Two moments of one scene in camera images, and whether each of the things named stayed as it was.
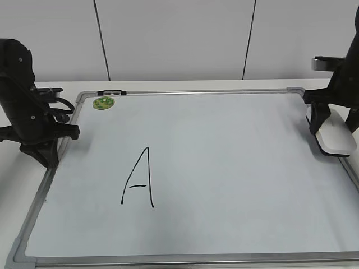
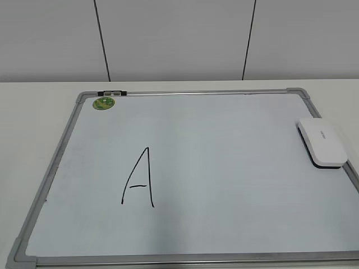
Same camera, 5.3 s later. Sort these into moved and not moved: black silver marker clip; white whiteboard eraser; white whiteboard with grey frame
Moved: white whiteboard eraser
Not moved: white whiteboard with grey frame; black silver marker clip
